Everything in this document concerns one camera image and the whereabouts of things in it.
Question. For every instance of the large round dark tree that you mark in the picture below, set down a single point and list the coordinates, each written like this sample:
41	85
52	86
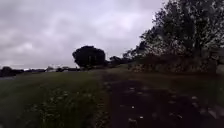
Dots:
89	56

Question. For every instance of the dark dirt track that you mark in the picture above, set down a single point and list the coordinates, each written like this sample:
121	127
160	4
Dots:
150	106

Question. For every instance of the distant white building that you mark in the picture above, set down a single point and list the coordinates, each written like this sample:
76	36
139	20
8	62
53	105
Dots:
50	69

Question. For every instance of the green grass field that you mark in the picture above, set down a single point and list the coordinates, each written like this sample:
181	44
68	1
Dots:
43	96

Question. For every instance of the tall leafy tree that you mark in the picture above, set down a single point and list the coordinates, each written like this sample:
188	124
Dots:
186	30

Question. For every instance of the distant row of trees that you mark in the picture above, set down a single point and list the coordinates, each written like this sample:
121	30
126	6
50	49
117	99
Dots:
20	71

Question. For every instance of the dry stone wall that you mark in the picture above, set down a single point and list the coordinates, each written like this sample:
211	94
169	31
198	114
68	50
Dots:
173	65

